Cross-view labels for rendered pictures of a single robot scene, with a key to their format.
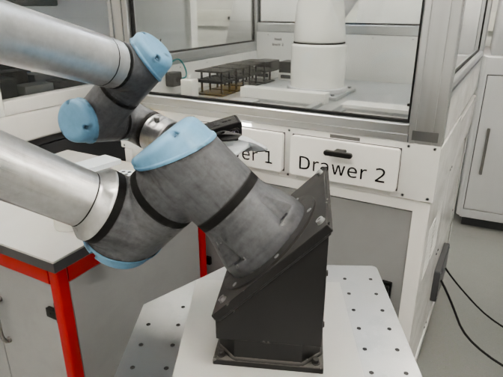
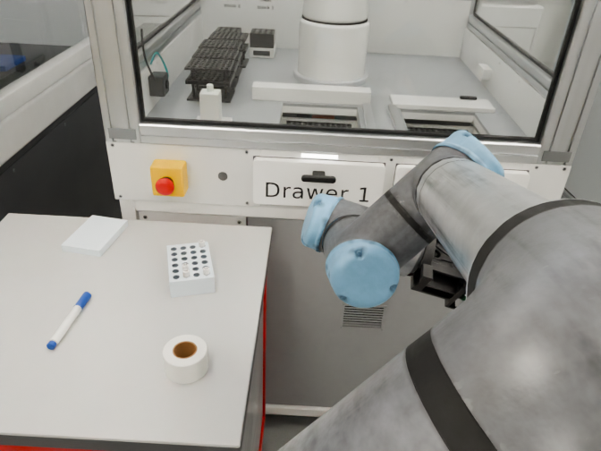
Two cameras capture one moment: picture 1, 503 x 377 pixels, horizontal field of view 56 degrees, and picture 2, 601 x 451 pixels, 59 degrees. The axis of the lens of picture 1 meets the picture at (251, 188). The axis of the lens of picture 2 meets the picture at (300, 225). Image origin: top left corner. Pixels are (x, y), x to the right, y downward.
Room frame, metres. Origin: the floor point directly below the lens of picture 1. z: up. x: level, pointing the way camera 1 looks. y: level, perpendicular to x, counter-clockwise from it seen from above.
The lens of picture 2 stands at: (0.41, 0.57, 1.42)
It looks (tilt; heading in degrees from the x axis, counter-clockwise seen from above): 32 degrees down; 332
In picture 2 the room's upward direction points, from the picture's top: 3 degrees clockwise
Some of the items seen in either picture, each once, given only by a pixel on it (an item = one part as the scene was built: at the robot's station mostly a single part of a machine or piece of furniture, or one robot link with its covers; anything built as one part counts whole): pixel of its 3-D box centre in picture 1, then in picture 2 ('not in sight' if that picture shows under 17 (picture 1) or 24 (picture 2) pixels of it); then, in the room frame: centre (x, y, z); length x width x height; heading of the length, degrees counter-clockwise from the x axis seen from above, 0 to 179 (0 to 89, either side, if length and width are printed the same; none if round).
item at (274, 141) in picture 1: (237, 145); (317, 183); (1.32, 0.04, 0.87); 0.29 x 0.02 x 0.11; 61
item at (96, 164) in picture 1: (96, 163); (96, 234); (1.47, 0.51, 0.77); 0.13 x 0.09 x 0.02; 142
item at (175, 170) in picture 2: not in sight; (169, 178); (1.46, 0.34, 0.88); 0.07 x 0.05 x 0.07; 61
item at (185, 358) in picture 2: (69, 218); (185, 358); (1.02, 0.44, 0.78); 0.07 x 0.07 x 0.04
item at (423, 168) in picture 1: (313, 114); (332, 110); (1.72, -0.23, 0.87); 1.02 x 0.95 x 0.14; 61
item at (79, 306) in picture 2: not in sight; (70, 319); (1.21, 0.59, 0.77); 0.14 x 0.02 x 0.02; 147
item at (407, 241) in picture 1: (309, 230); (325, 241); (1.72, -0.24, 0.40); 1.03 x 0.95 x 0.80; 61
